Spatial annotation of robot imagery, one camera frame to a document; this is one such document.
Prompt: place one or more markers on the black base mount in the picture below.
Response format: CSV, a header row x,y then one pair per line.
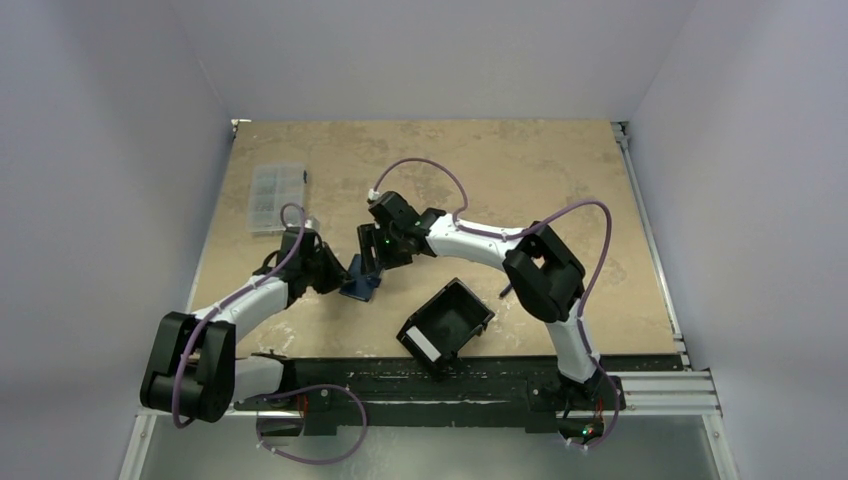
x,y
484,392

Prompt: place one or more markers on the white card in tray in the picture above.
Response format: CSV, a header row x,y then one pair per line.
x,y
423,344

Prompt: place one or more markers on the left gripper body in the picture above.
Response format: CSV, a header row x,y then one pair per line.
x,y
318,278

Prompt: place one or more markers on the blue handled pliers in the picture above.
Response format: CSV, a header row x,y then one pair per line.
x,y
505,291

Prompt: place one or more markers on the blue card holder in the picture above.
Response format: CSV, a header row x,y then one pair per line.
x,y
362,287

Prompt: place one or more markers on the black plastic tray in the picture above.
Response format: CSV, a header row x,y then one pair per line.
x,y
449,319

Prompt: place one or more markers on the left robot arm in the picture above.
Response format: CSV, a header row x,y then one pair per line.
x,y
194,372

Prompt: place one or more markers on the clear plastic organizer box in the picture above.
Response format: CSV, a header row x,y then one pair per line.
x,y
273,186

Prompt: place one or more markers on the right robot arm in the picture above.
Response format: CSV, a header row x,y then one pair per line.
x,y
548,279

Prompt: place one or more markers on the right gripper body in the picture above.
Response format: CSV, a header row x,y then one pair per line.
x,y
370,248

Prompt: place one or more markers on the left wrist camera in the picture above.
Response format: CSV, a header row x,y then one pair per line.
x,y
312,224

